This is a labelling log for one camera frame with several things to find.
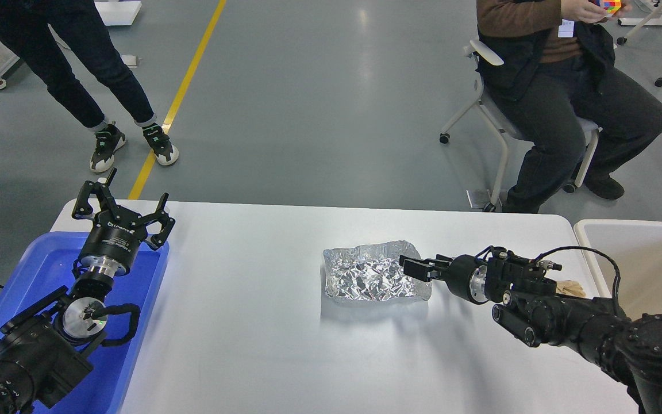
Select aluminium foil tray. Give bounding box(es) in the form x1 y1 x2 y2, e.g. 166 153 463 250
322 240 433 304

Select white plastic bin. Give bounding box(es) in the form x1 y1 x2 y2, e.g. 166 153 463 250
574 219 662 320

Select colourful puzzle cube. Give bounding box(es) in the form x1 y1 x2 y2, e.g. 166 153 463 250
592 0 623 16

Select blue plastic bin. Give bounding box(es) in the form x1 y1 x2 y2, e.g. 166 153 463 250
0 232 170 413

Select white office chair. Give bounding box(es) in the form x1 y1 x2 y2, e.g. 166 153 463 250
439 38 603 212

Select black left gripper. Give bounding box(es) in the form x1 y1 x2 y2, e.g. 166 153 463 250
71 168 175 277

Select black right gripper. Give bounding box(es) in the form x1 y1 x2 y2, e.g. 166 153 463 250
399 255 488 305

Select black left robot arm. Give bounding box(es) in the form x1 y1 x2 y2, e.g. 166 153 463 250
0 168 175 413

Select crumpled brown paper ball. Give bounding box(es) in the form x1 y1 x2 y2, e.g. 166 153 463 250
555 280 587 298

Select white flat board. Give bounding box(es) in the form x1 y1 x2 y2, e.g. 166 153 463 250
95 1 142 26

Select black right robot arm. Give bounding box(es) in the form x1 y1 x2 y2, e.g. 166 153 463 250
399 246 662 413

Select standing person dark trousers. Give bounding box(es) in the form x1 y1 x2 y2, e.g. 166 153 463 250
0 0 180 174

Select seated person brown sweater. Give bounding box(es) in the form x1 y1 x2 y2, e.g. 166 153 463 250
476 1 662 214

